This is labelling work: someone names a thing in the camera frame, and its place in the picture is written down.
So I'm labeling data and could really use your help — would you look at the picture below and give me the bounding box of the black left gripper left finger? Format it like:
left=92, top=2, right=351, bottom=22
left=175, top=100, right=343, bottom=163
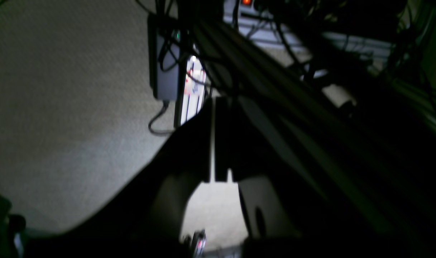
left=24, top=101, right=212, bottom=258

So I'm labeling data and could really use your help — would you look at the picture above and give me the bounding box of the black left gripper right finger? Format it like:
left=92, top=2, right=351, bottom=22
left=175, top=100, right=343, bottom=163
left=214, top=97, right=311, bottom=251

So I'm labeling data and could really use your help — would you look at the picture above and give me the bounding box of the white power strip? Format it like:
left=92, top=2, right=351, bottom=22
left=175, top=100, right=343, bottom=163
left=223, top=0, right=394, bottom=60

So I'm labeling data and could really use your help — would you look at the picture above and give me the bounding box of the grey power adapter box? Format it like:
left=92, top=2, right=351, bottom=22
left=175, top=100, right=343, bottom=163
left=147, top=14, right=181, bottom=101

